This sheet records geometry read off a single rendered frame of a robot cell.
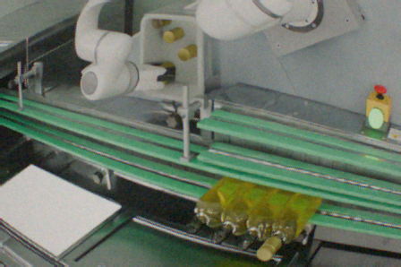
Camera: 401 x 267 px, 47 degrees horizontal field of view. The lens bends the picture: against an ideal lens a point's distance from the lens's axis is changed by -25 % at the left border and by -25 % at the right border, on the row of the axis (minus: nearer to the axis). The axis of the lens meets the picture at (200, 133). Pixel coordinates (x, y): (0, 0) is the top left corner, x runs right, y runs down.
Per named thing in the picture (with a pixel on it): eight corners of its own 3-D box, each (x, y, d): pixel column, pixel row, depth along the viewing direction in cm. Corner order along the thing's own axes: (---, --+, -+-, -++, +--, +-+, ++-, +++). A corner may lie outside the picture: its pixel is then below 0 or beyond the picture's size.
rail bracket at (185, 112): (198, 144, 135) (166, 168, 125) (196, 73, 128) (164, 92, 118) (209, 148, 134) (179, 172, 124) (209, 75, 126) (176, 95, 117)
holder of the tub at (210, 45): (161, 101, 153) (144, 112, 147) (161, 7, 141) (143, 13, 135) (221, 114, 145) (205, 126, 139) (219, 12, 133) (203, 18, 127)
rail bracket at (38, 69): (47, 90, 172) (9, 115, 155) (46, 45, 165) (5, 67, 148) (55, 91, 170) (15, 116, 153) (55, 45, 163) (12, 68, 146)
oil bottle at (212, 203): (239, 181, 134) (190, 226, 117) (241, 159, 131) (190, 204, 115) (261, 185, 131) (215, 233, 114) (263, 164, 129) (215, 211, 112)
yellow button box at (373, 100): (370, 116, 122) (364, 126, 116) (371, 87, 119) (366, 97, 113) (390, 122, 119) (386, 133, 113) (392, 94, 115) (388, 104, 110)
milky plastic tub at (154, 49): (159, 82, 151) (140, 94, 144) (159, 7, 141) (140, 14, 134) (220, 94, 143) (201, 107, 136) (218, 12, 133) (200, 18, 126)
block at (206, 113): (212, 124, 140) (197, 137, 134) (212, 86, 136) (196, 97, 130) (226, 128, 138) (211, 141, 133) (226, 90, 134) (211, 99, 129)
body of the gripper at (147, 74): (103, 90, 127) (130, 85, 136) (137, 99, 122) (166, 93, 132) (108, 58, 125) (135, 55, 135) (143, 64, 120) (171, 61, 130)
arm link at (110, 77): (89, 30, 111) (121, 36, 107) (117, 28, 120) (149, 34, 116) (74, 96, 115) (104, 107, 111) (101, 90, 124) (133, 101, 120)
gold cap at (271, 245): (264, 247, 106) (254, 258, 103) (268, 235, 105) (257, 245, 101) (279, 251, 105) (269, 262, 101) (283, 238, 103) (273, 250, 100)
